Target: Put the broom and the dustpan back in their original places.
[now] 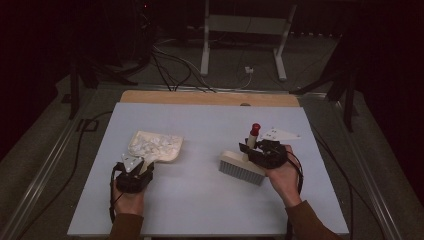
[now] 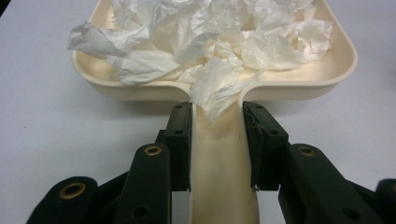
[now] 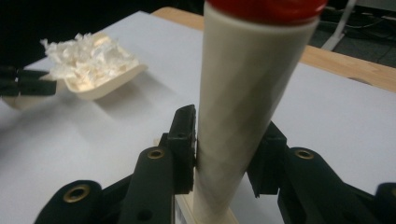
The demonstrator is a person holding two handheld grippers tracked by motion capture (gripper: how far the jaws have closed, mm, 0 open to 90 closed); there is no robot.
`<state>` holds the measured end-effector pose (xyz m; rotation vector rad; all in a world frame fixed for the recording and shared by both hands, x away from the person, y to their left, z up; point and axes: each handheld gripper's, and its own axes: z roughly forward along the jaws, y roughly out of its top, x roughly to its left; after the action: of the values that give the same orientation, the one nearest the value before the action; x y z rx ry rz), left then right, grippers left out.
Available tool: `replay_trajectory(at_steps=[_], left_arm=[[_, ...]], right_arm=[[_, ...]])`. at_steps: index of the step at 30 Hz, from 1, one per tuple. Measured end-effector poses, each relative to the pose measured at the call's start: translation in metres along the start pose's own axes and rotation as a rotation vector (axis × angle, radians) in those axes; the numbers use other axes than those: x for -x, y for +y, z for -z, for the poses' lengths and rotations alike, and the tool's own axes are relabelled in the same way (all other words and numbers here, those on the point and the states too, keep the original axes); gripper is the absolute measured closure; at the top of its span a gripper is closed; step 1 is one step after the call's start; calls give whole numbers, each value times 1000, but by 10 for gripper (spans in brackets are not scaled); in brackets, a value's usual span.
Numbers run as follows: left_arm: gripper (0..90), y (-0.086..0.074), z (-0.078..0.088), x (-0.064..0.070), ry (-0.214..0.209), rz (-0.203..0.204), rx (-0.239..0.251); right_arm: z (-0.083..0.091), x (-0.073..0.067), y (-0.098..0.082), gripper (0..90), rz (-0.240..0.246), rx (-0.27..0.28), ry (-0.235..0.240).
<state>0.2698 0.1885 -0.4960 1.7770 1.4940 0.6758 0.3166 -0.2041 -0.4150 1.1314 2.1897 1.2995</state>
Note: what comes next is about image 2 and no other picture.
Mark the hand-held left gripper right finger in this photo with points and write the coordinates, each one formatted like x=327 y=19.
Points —
x=264 y=149

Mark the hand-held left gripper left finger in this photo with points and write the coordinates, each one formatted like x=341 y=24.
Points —
x=180 y=149

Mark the cream plastic dustpan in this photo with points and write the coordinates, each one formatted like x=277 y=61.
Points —
x=218 y=174

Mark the pile of white paper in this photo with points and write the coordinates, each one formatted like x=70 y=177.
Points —
x=199 y=40

